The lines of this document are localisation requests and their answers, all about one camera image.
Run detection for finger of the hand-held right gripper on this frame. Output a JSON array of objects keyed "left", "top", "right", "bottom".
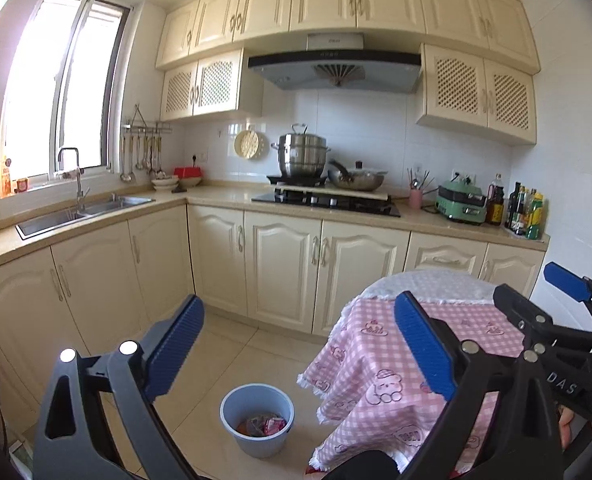
[
  {"left": 493, "top": 284, "right": 592, "bottom": 356},
  {"left": 543, "top": 261, "right": 592, "bottom": 311}
]

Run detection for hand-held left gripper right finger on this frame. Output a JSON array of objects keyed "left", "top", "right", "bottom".
[{"left": 395, "top": 290, "right": 564, "bottom": 480}]

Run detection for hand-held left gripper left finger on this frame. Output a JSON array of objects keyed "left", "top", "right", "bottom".
[{"left": 32, "top": 294, "right": 212, "bottom": 480}]

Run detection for heap of wrappers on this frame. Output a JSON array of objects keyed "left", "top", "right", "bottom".
[{"left": 234, "top": 411, "right": 287, "bottom": 437}]

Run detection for blue plastic bucket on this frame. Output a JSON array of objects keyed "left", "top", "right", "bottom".
[{"left": 220, "top": 383, "right": 295, "bottom": 460}]

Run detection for person's right hand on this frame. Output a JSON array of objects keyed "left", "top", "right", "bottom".
[{"left": 557, "top": 402, "right": 592, "bottom": 453}]

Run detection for green bottle yellow label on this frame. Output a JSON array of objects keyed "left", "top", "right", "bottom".
[{"left": 526, "top": 192, "right": 544, "bottom": 240}]

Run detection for white bottle tray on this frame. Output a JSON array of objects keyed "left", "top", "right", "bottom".
[{"left": 503, "top": 225, "right": 547, "bottom": 241}]

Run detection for large brown oil bottle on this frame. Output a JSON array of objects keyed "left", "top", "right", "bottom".
[{"left": 486, "top": 173, "right": 505, "bottom": 226}]

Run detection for green electric cooker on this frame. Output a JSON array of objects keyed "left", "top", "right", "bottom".
[{"left": 435, "top": 182, "right": 488, "bottom": 225}]

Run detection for person's dark trousers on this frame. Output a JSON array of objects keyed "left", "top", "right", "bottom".
[{"left": 326, "top": 449, "right": 402, "bottom": 480}]

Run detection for wooden board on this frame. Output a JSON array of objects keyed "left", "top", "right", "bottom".
[{"left": 275, "top": 184, "right": 392, "bottom": 202}]

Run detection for bunch of chopsticks and spoons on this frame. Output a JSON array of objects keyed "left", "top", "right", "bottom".
[{"left": 407, "top": 167, "right": 437, "bottom": 192}]

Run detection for stainless steel sink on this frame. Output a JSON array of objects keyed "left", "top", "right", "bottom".
[{"left": 16, "top": 194, "right": 157, "bottom": 238}]

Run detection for black gas stove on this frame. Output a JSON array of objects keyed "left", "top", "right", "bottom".
[{"left": 251, "top": 192, "right": 402, "bottom": 218}]

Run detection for steel wok with lid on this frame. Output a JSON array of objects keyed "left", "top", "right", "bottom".
[{"left": 327, "top": 159, "right": 389, "bottom": 192}]

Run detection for steel kitchen faucet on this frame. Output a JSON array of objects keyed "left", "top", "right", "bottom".
[{"left": 57, "top": 147, "right": 89, "bottom": 213}]

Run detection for cream round perforated plate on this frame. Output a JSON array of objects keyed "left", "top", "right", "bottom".
[{"left": 233, "top": 129, "right": 266, "bottom": 161}]

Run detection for wide lattice door cabinet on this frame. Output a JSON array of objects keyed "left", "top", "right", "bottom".
[{"left": 416, "top": 43, "right": 538, "bottom": 146}]

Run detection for stainless steel steamer pot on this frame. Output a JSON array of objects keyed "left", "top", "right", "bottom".
[{"left": 271, "top": 123, "right": 333, "bottom": 181}]

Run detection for small lattice door cabinet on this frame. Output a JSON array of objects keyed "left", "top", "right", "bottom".
[{"left": 160, "top": 47, "right": 264, "bottom": 122}]

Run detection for sliding window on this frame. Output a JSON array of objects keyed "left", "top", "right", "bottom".
[{"left": 0, "top": 0, "right": 134, "bottom": 198}]

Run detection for grey range hood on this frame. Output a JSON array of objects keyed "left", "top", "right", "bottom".
[{"left": 247, "top": 32, "right": 423, "bottom": 95}]

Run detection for metal wall utensil rack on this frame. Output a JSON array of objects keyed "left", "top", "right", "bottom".
[{"left": 122, "top": 105, "right": 173, "bottom": 133}]

